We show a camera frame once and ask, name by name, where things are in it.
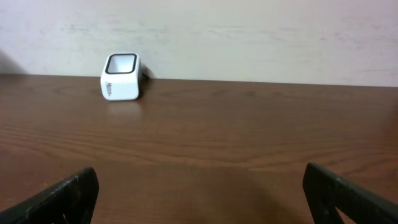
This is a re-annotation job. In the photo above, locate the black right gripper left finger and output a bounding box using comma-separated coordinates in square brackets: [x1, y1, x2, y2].
[1, 167, 99, 224]

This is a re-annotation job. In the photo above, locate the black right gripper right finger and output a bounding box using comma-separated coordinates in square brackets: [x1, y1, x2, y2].
[302, 162, 397, 224]

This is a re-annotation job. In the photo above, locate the white barcode scanner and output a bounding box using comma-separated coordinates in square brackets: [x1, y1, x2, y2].
[100, 52, 142, 101]

